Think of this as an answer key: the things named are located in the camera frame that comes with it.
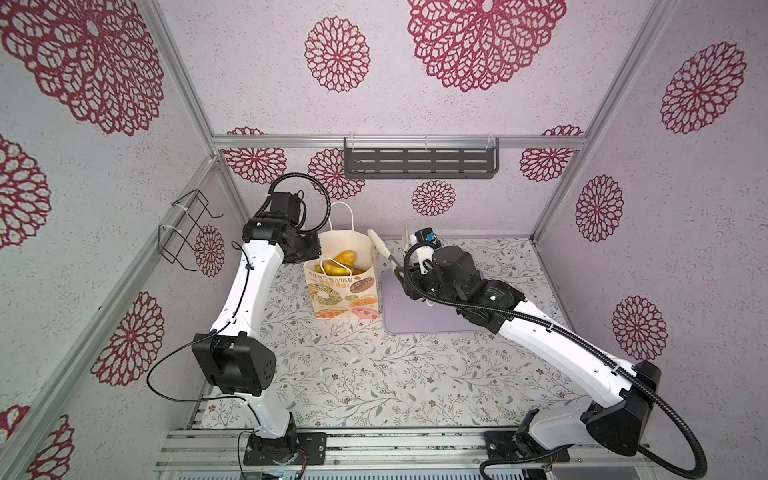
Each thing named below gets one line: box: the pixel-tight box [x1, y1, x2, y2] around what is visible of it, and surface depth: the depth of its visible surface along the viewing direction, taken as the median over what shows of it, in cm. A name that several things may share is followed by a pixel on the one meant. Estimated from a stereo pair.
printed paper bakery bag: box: [304, 201, 379, 320], surface depth 89 cm
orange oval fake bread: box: [334, 250, 358, 269], surface depth 93 cm
